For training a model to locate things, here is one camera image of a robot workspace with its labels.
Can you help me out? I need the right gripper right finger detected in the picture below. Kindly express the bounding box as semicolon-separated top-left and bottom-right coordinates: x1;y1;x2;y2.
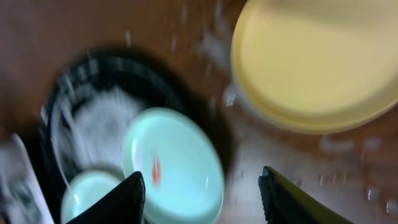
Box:
258;166;349;224

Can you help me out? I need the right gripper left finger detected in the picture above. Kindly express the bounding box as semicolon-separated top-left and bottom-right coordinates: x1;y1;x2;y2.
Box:
67;172;146;224

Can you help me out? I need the mint green plate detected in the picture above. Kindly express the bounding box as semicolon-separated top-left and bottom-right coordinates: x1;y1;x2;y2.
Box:
60;170;121;223
123;108;224;223

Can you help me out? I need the yellow plate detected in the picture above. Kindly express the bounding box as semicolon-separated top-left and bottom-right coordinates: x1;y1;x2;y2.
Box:
231;0;397;134

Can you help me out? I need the black round tray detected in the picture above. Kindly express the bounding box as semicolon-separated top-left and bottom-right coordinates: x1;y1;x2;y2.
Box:
44;52;229;208

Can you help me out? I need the mint green plate front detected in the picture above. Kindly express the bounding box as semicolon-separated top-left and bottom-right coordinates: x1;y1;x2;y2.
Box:
60;170;121;223

